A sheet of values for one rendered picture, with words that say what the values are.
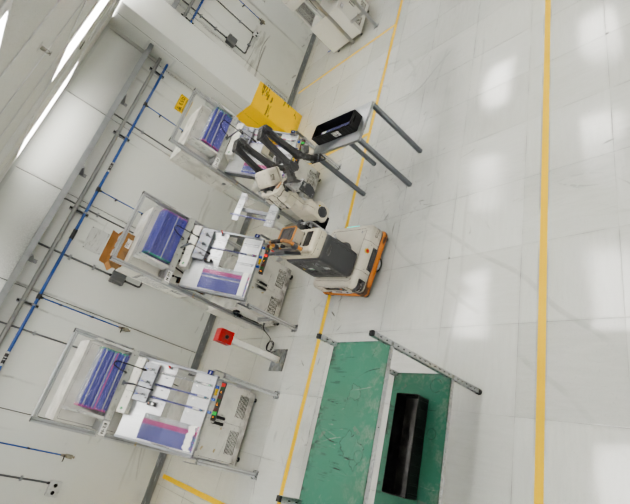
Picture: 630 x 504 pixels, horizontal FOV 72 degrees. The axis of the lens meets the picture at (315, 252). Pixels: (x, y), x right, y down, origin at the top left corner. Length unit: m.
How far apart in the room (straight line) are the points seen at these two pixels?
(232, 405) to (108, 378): 1.21
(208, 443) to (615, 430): 3.31
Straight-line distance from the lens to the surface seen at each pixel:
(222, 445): 4.71
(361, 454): 2.39
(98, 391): 4.33
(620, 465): 2.85
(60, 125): 6.36
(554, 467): 2.94
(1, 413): 5.74
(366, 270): 4.03
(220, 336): 4.39
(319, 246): 3.73
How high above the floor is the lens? 2.71
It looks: 32 degrees down
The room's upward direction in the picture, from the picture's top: 58 degrees counter-clockwise
